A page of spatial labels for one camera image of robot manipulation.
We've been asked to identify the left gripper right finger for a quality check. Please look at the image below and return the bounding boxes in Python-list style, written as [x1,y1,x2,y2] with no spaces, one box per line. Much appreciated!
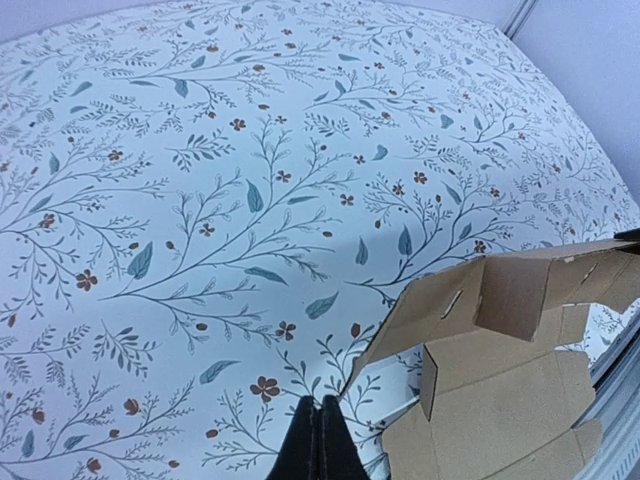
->
[318,395,370,480]

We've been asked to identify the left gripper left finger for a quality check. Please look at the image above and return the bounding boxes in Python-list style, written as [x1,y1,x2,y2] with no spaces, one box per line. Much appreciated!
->
[267,396,319,480]

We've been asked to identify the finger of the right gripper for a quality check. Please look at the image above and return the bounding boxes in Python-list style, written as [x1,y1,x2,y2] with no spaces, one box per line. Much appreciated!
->
[614,228,640,241]

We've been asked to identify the brown cardboard box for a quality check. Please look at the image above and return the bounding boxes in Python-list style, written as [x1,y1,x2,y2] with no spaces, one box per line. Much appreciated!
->
[353,239,639,479]

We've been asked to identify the floral patterned table mat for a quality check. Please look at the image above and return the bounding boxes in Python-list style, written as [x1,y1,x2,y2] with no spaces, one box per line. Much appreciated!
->
[1,1,639,479]

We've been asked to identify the aluminium front rail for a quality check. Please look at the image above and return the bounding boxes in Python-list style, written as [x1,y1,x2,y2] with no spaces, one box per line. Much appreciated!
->
[565,302,639,480]

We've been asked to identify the right aluminium frame post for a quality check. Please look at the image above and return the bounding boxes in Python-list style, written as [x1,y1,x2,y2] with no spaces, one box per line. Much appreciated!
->
[502,0,539,38]

